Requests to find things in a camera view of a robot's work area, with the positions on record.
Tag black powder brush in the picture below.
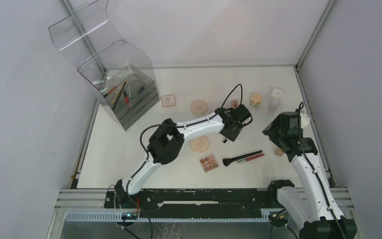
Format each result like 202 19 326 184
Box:
222 150 263 167

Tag wooden handle brush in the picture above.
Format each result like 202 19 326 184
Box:
111 81 126 108

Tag red lip pencil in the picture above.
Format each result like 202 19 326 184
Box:
123 91 130 108

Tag clear liquid bottle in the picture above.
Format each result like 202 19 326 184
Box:
266 88 284 116

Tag cream jar gold lid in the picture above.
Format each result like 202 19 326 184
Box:
249 93 263 108

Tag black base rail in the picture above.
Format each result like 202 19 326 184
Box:
104 188 280 220

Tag BB cream tube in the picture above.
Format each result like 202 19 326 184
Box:
230 100 239 109

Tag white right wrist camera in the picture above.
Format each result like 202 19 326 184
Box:
300 111 310 128

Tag thin black liner brush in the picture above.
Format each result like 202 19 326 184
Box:
127 85 132 102

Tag eyeshadow palette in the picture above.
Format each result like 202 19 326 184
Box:
199 154 219 173

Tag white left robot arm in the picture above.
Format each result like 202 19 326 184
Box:
114 104 253 208

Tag round beige sponge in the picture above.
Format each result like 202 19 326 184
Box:
190 136 209 153
190 100 208 116

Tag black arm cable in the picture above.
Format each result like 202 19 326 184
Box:
270 101 347 239
113 83 254 239

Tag small square pink compact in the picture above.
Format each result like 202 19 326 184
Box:
162 94 176 108

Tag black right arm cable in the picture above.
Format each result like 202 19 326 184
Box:
270 101 347 239

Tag clear acrylic makeup organizer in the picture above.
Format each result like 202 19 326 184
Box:
48 0 159 130

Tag dark concealer stick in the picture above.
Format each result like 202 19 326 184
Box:
137 82 146 94

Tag red silver lip gloss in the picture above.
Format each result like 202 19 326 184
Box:
237 153 265 164

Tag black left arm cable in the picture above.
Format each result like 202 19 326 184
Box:
113 83 254 239

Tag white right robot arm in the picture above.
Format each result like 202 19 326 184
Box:
262 112 357 239

